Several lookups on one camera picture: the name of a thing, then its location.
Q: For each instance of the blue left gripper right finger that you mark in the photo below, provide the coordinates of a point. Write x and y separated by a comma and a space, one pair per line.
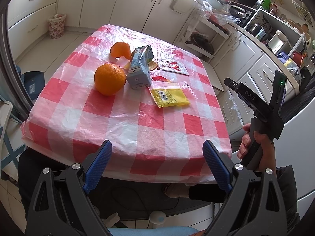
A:
219, 164

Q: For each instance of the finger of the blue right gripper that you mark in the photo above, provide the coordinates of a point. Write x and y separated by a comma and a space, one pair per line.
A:
246, 94

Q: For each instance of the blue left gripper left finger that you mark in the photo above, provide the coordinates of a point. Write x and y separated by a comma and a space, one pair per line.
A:
94, 165

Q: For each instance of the yellow snack wrapper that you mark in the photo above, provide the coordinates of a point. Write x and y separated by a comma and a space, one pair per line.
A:
167, 94

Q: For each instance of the blue juice carton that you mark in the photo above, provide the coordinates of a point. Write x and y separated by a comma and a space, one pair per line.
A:
138, 75

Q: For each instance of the white red printed packet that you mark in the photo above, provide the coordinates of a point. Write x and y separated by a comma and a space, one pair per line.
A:
166, 62

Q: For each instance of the orange peel piece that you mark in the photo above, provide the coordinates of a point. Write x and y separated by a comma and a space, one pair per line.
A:
152, 65

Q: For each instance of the person's black sleeve forearm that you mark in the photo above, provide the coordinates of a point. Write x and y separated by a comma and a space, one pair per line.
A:
287, 184

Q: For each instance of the person's right hand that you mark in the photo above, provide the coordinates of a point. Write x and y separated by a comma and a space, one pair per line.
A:
268, 158

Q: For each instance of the small white step stool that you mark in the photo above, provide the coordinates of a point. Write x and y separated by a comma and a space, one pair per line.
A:
214, 80

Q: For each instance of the white electric kettle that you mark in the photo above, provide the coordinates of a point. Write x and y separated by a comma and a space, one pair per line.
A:
278, 43

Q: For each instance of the black wok pan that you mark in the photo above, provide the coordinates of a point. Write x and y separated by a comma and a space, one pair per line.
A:
201, 42

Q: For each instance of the white corner storage shelf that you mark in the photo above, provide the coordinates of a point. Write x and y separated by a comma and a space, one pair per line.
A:
215, 33

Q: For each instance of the whole orange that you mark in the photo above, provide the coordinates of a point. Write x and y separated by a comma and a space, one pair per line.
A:
109, 79

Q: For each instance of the white blue shoe rack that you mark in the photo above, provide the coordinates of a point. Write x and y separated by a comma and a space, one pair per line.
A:
11, 144

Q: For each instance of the half peeled orange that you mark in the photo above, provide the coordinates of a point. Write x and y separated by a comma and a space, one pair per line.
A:
120, 49

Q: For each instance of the floral waste basket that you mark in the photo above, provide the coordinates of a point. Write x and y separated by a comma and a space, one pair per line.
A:
56, 25

